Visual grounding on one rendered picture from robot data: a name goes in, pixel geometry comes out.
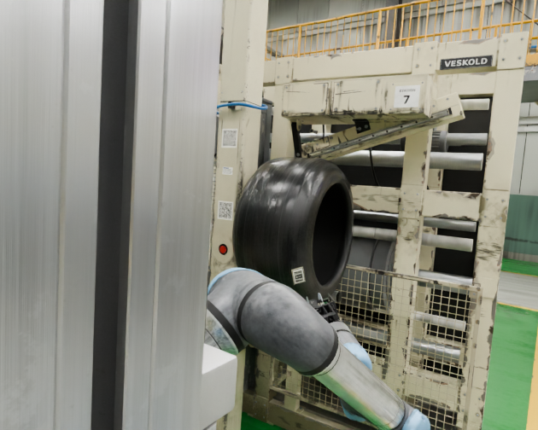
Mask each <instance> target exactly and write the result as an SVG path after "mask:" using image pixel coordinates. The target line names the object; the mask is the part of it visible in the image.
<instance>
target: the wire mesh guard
mask: <svg viewBox="0 0 538 430"><path fill-rule="evenodd" d="M346 269H348V277H349V270H355V274H356V271H357V270H358V271H362V272H368V273H373V274H378V275H383V276H389V278H390V277H391V276H392V277H396V283H397V278H402V279H404V280H405V279H407V280H411V287H412V281H417V282H418V287H419V282H426V288H427V283H431V284H434V291H435V285H441V286H442V288H443V286H446V287H450V293H451V288H458V289H464V290H467V293H468V290H470V291H475V292H477V302H476V303H475V302H471V303H475V304H477V306H476V310H471V309H466V302H470V301H466V300H467V293H466V300H462V301H465V308H462V307H458V300H461V299H459V293H458V299H457V306H453V305H449V301H448V309H449V306H453V307H458V308H462V309H466V310H471V311H475V312H476V314H475V317H471V318H475V322H474V325H471V326H474V329H473V333H472V334H473V336H472V340H471V341H472V344H471V347H468V346H465V347H468V348H471V354H470V355H469V356H471V358H470V362H466V363H469V364H470V366H469V369H466V370H469V374H468V377H466V376H464V377H466V378H468V381H467V384H464V383H461V382H458V376H459V369H463V368H460V367H456V366H454V367H456V368H459V369H458V374H455V375H457V381H455V382H457V383H461V384H464V385H467V388H466V396H465V398H463V399H465V406H463V405H460V404H458V405H460V406H463V407H465V410H464V413H461V412H459V413H461V414H464V418H463V421H462V420H460V421H462V422H463V426H462V427H460V428H462V430H467V427H468V419H469V412H470V404H471V390H472V382H473V375H474V368H475V360H476V353H477V338H478V331H479V323H480V316H481V309H482V294H483V288H481V287H476V286H471V285H465V284H460V283H456V282H446V281H441V280H436V279H430V278H425V277H420V276H411V275H406V274H401V273H395V272H390V271H385V270H376V269H371V268H366V267H360V266H355V265H350V264H347V266H346ZM403 290H407V289H404V282H403ZM403 290H402V296H401V295H397V294H393V295H394V296H396V295H397V296H401V297H402V298H403V297H406V296H403ZM407 291H410V296H411V291H412V290H411V289H410V290H407ZM387 294H388V296H389V294H392V293H389V289H388V292H387ZM435 296H439V295H435ZM439 297H441V303H437V304H440V310H439V311H441V305H444V304H442V297H443V296H439ZM450 299H453V298H450V294H449V300H450ZM448 309H447V312H446V313H447V317H448V313H450V312H448ZM430 310H431V316H427V315H424V314H419V313H415V312H412V313H415V320H414V321H418V320H416V314H419V315H423V321H422V328H421V329H422V330H423V323H428V322H424V316H427V317H430V325H431V324H433V323H431V318H432V310H433V309H432V308H431V309H430ZM442 312H445V311H442ZM450 314H454V313H450ZM454 315H458V314H457V308H456V314H454ZM436 318H439V319H443V318H440V312H439V317H436ZM443 320H447V321H451V320H448V319H443ZM418 322H421V321H418ZM451 322H456V316H455V321H451ZM363 323H364V328H362V329H365V321H364V322H363ZM456 323H458V322H456ZM460 323H462V322H460ZM464 324H467V323H463V330H464ZM433 325H436V324H433ZM467 325H470V324H467ZM436 326H438V328H439V326H441V325H439V320H438V325H436ZM441 327H444V326H441ZM356 328H357V330H358V328H359V327H358V323H357V327H356ZM438 328H437V332H435V333H437V335H438V334H441V333H438ZM444 328H446V332H447V325H446V327H444ZM365 330H369V329H365ZM424 330H427V329H424ZM456 330H459V329H456ZM463 330H459V331H462V338H460V337H457V338H460V339H461V346H462V339H464V338H463ZM369 331H370V338H372V337H371V331H372V330H369ZM397 331H399V332H400V325H399V330H397ZM427 331H430V330H427ZM372 332H376V331H372ZM401 332H404V331H401ZM376 333H379V332H378V331H377V332H376ZM404 333H407V331H406V332H404ZM380 334H383V333H380ZM384 335H385V334H383V341H386V340H384ZM386 335H389V334H386ZM389 336H393V335H392V328H391V335H389ZM419 336H421V338H422V337H425V336H422V331H421V335H419ZM393 337H396V336H393ZM396 338H398V341H399V338H400V337H399V334H398V337H396ZM425 338H429V340H430V339H432V338H430V333H429V337H425ZM373 339H376V340H379V339H378V338H373ZM400 339H403V338H400ZM403 340H405V345H404V347H409V346H406V338H405V339H403ZM429 340H428V345H427V344H424V343H421V339H420V342H417V341H413V339H412V340H410V341H412V346H413V342H417V343H420V346H421V344H424V345H427V346H428V348H429V346H430V345H429ZM464 340H467V339H464ZM440 341H443V340H440ZM386 342H388V341H386ZM443 342H444V348H445V342H446V341H443ZM447 343H450V342H447ZM450 344H453V345H457V344H454V343H450ZM400 346H402V345H400ZM458 346H460V345H458ZM461 346H460V352H459V361H462V360H460V353H461ZM434 347H435V348H440V347H437V346H434ZM409 348H412V347H409ZM444 348H441V349H443V356H442V355H439V354H436V352H435V353H432V352H429V353H432V354H435V359H436V355H439V356H442V363H443V357H446V356H444V350H447V349H444ZM412 349H416V348H412ZM416 350H418V349H416ZM448 351H451V352H452V353H453V352H454V351H453V347H452V350H448ZM403 353H404V356H405V354H408V353H405V348H404V352H403ZM408 355H412V354H408ZM412 356H414V355H412ZM412 356H411V363H413V362H412ZM415 357H418V362H419V358H420V356H415ZM427 357H428V349H427ZM427 357H426V358H424V357H421V358H424V359H426V364H427ZM453 359H455V358H453ZM455 360H458V359H455ZM462 362H465V361H462ZM443 364H446V363H443ZM417 365H419V363H417ZM447 365H450V369H451V366H453V365H451V362H450V364H447ZM398 366H400V365H398ZM401 367H402V373H401V380H400V379H397V378H394V377H391V376H389V377H391V378H394V384H391V383H389V384H391V385H394V386H396V385H395V379H397V380H400V381H402V374H403V365H402V366H401ZM404 368H406V367H404ZM274 369H275V357H272V356H271V368H270V380H269V389H271V390H273V391H276V392H280V393H282V394H285V395H287V396H290V397H292V398H296V399H299V400H301V401H303V402H306V403H309V404H312V405H315V406H318V407H319V408H322V409H325V410H328V411H331V412H334V413H336V414H338V415H342V416H345V417H346V415H345V414H344V411H343V410H339V409H338V408H335V407H332V406H329V405H328V404H323V403H320V402H319V401H316V400H314V393H313V396H310V395H308V394H306V395H307V397H304V396H302V395H299V394H297V392H298V391H297V389H296V393H294V392H290V391H288V390H286V389H283V388H281V385H280V387H278V388H276V387H274V386H272V381H274V378H277V373H278V372H277V371H274ZM407 369H410V371H411V364H410V368H407ZM412 370H416V369H412ZM416 371H418V370H416ZM274 372H276V377H274ZM418 372H422V371H418ZM422 373H424V372H422ZM448 373H449V377H450V373H451V372H450V370H449V372H448ZM279 374H281V379H280V380H281V381H284V380H282V375H284V374H282V373H279ZM451 374H454V373H451ZM403 375H405V374H403ZM286 376H288V375H286ZM386 376H387V380H388V373H387V375H386ZM460 376H463V375H460ZM289 377H290V376H289ZM437 377H440V376H437ZM449 377H448V379H446V378H443V377H442V372H441V377H440V378H443V379H446V380H448V385H449V381H452V380H449ZM277 379H278V378H277ZM287 382H288V381H287V377H286V386H287ZM289 383H290V382H289ZM387 383H388V382H387V381H386V385H387ZM278 385H279V384H278ZM448 385H447V392H448V388H449V387H450V386H448ZM394 386H393V391H394ZM301 387H302V392H301V393H303V388H305V387H303V385H302V386H301ZM400 388H405V387H402V386H400ZM450 388H452V387H450ZM306 389H307V388H306ZM405 389H407V388H405ZM453 389H456V391H457V390H459V389H457V384H456V388H453ZM408 390H411V389H407V395H405V394H402V395H405V396H408ZM411 391H413V390H411ZM459 391H462V390H459ZM414 392H415V396H416V389H415V391H414ZM462 392H465V391H462ZM303 394H305V393H303ZM446 394H447V395H451V394H448V393H446ZM308 396H310V397H313V399H310V398H309V397H308ZM451 396H453V395H451ZM408 397H410V396H408ZM431 397H433V396H431V392H430V399H431ZM410 398H412V397H410ZM433 398H436V397H433ZM415 399H417V398H415V397H414V404H415ZM439 399H440V398H439V396H438V403H439ZM441 400H444V399H441ZM444 401H446V408H445V407H442V406H440V405H438V404H435V405H437V410H438V406H440V407H442V408H445V415H446V409H447V402H449V401H447V400H444ZM449 403H452V402H449ZM414 404H413V408H414ZM452 404H454V406H455V405H456V403H455V400H454V403H452ZM418 407H420V406H418ZM420 408H421V413H422V408H423V407H422V406H421V407H420ZM423 409H425V408H423ZM426 410H428V411H429V414H430V411H433V410H430V408H429V409H426ZM448 410H450V409H448ZM454 411H456V410H454V407H453V413H454ZM433 412H435V411H433ZM456 412H458V411H456ZM437 413H438V412H436V418H437ZM438 414H441V413H438ZM441 415H443V414H441ZM445 415H444V421H442V422H444V423H447V422H445ZM427 417H428V419H429V416H427ZM449 417H451V416H449ZM430 418H432V417H430ZM452 418H454V417H452ZM432 419H435V418H432ZM454 419H457V418H454ZM435 420H437V419H435ZM457 420H459V419H457ZM438 421H440V420H438ZM447 424H450V423H447ZM430 425H431V424H430ZM450 425H452V429H453V426H455V425H453V421H452V424H450ZM431 426H434V425H431ZM434 427H435V430H436V425H435V426H434ZM456 427H458V426H456ZM452 429H451V430H452Z"/></svg>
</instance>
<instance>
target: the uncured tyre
mask: <svg viewBox="0 0 538 430"><path fill-rule="evenodd" d="M353 232H354V201H353V195H352V190H351V187H350V184H349V181H348V179H347V177H346V176H345V174H344V173H343V172H342V171H341V170H340V168H339V167H338V166H337V165H336V164H335V163H333V162H332V161H329V160H325V159H320V158H296V157H279V158H276V159H273V160H268V161H267V162H265V163H264V164H263V165H261V166H260V167H259V168H258V169H257V171H256V172H255V173H254V174H253V175H252V177H251V178H250V179H249V180H248V181H247V183H246V184H245V186H244V188H243V191H242V193H241V195H240V197H239V200H238V203H237V208H236V211H235V215H234V220H233V228H232V246H233V253H234V258H235V261H236V264H237V268H244V269H250V270H255V271H257V272H259V273H261V274H262V275H263V276H266V277H268V278H270V279H272V280H274V281H276V282H279V283H282V284H284V285H286V286H288V287H290V288H292V289H293V290H295V291H296V292H297V293H298V294H299V295H300V296H301V297H302V298H303V299H304V300H305V301H307V297H308V300H311V299H315V300H317V299H319V298H318V293H320V294H321V297H322V299H326V298H328V297H329V296H328V294H329V295H332V294H333V293H334V291H335V290H336V288H337V286H338V285H339V283H340V281H341V279H342V276H343V274H344V271H345V269H346V266H347V263H348V258H349V254H350V250H351V245H352V240H353ZM300 267H303V270H304V275H305V280H306V281H305V282H301V283H298V284H296V285H294V282H293V276H292V272H291V270H293V269H297V268H300Z"/></svg>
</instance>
